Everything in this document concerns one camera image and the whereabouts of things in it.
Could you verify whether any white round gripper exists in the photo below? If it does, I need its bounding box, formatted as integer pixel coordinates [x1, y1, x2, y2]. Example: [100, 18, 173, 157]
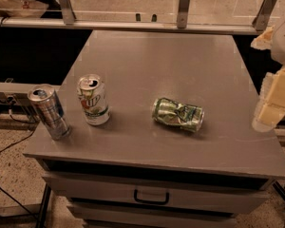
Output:
[251, 12, 285, 132]

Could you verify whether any silver blue redbull can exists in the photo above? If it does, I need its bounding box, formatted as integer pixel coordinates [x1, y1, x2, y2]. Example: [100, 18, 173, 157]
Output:
[28, 84, 70, 140]

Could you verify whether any crushed green soda can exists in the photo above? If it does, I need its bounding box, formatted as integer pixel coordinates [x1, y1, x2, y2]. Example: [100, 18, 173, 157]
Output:
[152, 98, 204, 133]

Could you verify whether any white green 7up can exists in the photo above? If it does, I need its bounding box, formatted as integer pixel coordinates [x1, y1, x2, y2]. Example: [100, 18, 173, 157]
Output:
[77, 74, 110, 125]

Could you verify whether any grey drawer cabinet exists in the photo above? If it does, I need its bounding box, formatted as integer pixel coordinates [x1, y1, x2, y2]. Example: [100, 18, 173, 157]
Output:
[25, 31, 285, 228]

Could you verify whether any black metal cart leg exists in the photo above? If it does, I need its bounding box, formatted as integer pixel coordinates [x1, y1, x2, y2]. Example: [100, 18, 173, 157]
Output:
[35, 184, 51, 228]

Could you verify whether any black drawer handle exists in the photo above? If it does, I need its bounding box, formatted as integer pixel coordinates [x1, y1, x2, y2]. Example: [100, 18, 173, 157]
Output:
[133, 189, 170, 205]

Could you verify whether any black cable on floor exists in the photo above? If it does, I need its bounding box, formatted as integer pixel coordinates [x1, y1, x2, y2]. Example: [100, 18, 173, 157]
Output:
[0, 16, 39, 220]

